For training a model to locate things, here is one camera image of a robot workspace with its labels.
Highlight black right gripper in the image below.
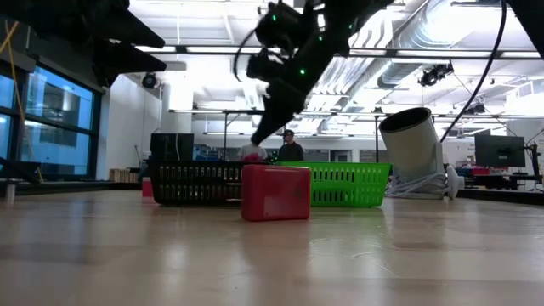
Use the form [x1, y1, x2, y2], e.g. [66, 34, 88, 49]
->
[248, 25, 349, 146]

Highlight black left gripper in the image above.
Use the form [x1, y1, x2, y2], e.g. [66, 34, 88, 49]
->
[16, 0, 167, 88]

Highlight red charger with port slots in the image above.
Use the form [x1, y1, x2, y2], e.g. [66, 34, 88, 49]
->
[240, 164, 312, 223]

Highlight person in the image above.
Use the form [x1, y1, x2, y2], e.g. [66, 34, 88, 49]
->
[235, 142, 269, 162]
[277, 128, 305, 162]

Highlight long ceiling light bar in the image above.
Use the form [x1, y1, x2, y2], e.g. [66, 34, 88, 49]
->
[134, 43, 543, 60]

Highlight large window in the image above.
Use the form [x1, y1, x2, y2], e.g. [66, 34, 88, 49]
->
[0, 54, 103, 179]

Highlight green plastic basket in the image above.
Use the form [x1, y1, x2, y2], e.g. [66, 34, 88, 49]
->
[275, 160, 393, 209]

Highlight black monitor back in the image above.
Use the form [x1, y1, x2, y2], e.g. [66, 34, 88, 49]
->
[149, 132, 196, 162]

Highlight black monitor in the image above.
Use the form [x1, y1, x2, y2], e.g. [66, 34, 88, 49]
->
[149, 132, 196, 162]
[473, 134, 527, 168]

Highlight black plastic basket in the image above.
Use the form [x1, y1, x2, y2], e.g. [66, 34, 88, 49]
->
[149, 160, 244, 207]

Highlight wooden crates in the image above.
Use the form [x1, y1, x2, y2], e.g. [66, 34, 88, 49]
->
[109, 167, 142, 184]

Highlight white cylinder with dark opening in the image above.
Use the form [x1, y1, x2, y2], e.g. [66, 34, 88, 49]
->
[377, 106, 446, 184]

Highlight white round piece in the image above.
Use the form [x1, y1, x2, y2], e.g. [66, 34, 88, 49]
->
[445, 164, 466, 201]

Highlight background desk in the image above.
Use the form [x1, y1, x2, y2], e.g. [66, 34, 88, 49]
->
[462, 172, 544, 191]

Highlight black ceiling camera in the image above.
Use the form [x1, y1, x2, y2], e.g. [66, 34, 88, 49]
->
[141, 71, 160, 90]

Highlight black background rig frame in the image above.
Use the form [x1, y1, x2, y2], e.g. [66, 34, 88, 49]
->
[220, 109, 380, 163]

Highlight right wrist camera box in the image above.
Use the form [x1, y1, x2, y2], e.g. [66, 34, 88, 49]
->
[254, 2, 307, 50]

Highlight yellow cable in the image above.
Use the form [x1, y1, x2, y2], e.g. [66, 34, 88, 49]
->
[0, 20, 44, 182]

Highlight white cable bundle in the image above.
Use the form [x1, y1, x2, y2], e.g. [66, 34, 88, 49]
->
[384, 172, 450, 200]

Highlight silver ventilation duct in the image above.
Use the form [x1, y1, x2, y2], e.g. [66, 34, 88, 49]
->
[376, 0, 507, 88]

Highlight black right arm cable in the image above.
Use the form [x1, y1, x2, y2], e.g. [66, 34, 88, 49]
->
[439, 0, 509, 144]

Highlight white frame peg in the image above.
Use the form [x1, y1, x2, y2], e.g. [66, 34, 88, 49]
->
[3, 178, 17, 203]

